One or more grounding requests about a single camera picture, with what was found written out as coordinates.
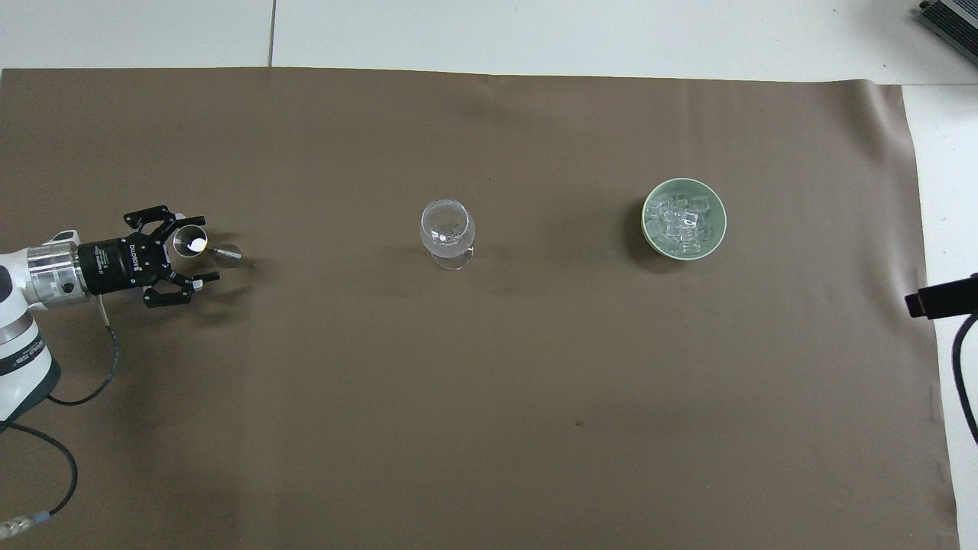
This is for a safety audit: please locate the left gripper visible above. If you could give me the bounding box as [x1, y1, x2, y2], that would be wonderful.
[77, 204, 222, 309]

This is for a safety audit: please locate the clear wine glass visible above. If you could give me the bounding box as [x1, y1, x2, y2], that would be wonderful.
[419, 198, 477, 273]

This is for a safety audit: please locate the small clear glass cup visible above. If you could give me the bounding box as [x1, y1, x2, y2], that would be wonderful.
[173, 225, 247, 267]

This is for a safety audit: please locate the green bowl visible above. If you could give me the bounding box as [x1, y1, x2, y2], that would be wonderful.
[640, 177, 728, 263]

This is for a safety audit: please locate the grey ribbed metal box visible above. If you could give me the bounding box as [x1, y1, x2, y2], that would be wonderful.
[916, 0, 978, 66]

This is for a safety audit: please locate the black cable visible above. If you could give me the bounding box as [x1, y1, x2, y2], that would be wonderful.
[46, 295, 121, 406]
[0, 421, 80, 535]
[950, 312, 978, 447]

